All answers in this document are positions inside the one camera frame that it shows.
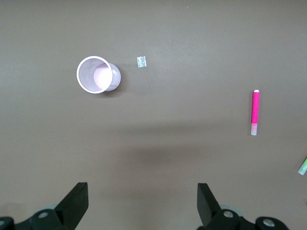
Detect pink marker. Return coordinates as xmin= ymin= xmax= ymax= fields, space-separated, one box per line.
xmin=250 ymin=89 xmax=261 ymax=136

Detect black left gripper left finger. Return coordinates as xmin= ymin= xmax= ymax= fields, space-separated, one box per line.
xmin=0 ymin=182 xmax=89 ymax=230

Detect pink plastic cup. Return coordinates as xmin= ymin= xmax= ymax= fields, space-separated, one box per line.
xmin=76 ymin=56 xmax=122 ymax=94

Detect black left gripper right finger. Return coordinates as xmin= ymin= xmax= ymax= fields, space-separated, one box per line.
xmin=197 ymin=183 xmax=287 ymax=230

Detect green marker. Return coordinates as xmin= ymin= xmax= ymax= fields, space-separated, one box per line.
xmin=297 ymin=157 xmax=307 ymax=175

